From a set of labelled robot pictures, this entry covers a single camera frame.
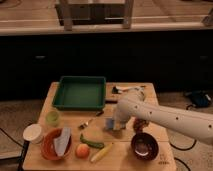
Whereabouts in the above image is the dark brown bowl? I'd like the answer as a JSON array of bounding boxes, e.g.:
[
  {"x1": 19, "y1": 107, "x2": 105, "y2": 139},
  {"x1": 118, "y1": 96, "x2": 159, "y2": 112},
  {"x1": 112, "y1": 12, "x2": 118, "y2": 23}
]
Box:
[{"x1": 131, "y1": 133, "x2": 159, "y2": 161}]

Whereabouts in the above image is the black marker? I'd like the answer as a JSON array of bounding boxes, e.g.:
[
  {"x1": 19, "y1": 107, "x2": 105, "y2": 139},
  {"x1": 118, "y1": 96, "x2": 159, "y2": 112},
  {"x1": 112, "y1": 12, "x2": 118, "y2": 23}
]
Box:
[{"x1": 105, "y1": 100, "x2": 117, "y2": 104}]

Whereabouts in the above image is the green pepper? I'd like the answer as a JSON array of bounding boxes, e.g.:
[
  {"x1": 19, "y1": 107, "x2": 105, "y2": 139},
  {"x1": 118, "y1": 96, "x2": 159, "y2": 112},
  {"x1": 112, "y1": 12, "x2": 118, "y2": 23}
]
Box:
[{"x1": 80, "y1": 134, "x2": 105, "y2": 149}]

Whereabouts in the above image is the white paper cup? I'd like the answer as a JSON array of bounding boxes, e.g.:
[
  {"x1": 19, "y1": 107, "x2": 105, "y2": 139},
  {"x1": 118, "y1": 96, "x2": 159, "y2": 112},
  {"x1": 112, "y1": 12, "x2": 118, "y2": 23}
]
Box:
[{"x1": 23, "y1": 124, "x2": 43, "y2": 144}]

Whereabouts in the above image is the orange round fruit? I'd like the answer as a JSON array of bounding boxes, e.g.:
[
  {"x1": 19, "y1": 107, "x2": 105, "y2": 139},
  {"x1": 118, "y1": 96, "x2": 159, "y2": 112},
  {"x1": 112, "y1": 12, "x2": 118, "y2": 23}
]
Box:
[{"x1": 75, "y1": 144, "x2": 90, "y2": 158}]

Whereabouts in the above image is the green plastic tray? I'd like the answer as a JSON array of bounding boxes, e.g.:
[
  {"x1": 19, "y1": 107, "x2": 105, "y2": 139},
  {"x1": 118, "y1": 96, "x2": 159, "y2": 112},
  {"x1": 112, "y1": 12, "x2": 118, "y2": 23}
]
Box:
[{"x1": 52, "y1": 76, "x2": 106, "y2": 111}]

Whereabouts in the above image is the orange bowl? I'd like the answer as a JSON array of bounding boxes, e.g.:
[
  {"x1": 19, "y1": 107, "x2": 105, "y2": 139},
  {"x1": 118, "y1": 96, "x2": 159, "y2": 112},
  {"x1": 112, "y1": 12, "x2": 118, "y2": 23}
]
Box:
[{"x1": 41, "y1": 128, "x2": 72, "y2": 161}]

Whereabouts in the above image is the black power cable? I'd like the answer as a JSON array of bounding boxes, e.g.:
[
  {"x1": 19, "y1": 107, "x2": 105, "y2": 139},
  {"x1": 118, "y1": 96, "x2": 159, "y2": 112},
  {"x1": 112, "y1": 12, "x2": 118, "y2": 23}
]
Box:
[{"x1": 169, "y1": 103, "x2": 201, "y2": 152}]

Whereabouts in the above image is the grey folded cloth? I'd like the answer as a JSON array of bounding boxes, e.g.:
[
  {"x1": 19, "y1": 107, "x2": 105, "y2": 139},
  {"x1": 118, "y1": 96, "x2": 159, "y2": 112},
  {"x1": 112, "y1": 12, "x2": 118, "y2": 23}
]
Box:
[{"x1": 54, "y1": 127, "x2": 71, "y2": 157}]

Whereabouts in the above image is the dark teal bag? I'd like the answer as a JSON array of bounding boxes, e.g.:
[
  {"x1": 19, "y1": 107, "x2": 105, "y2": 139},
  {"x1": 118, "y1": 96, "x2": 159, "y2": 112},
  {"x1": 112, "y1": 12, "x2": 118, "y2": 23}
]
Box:
[{"x1": 185, "y1": 91, "x2": 212, "y2": 108}]

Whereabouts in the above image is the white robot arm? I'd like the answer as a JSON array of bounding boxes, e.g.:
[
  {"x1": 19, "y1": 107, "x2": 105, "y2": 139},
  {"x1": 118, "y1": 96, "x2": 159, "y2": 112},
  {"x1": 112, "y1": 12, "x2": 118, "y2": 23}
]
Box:
[{"x1": 113, "y1": 89, "x2": 213, "y2": 145}]

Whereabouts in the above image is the small green cup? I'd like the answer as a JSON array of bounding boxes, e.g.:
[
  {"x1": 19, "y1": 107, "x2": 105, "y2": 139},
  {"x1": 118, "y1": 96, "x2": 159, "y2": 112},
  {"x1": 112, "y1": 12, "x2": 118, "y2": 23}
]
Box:
[{"x1": 45, "y1": 111, "x2": 60, "y2": 127}]

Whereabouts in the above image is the blue sponge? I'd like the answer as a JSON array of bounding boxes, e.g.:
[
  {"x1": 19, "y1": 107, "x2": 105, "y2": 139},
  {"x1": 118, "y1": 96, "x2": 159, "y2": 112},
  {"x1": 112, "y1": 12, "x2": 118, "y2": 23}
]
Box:
[{"x1": 105, "y1": 118, "x2": 115, "y2": 130}]

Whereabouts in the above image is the brown dried cluster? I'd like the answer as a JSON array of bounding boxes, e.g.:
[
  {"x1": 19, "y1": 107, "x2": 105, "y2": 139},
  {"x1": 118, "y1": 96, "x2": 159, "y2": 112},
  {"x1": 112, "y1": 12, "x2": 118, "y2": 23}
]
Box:
[{"x1": 133, "y1": 118, "x2": 149, "y2": 133}]

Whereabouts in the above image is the yellow corn cob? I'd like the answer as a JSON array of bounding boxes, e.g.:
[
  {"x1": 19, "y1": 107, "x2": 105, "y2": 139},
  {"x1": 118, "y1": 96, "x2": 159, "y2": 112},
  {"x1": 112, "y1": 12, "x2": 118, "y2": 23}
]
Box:
[{"x1": 90, "y1": 143, "x2": 113, "y2": 163}]

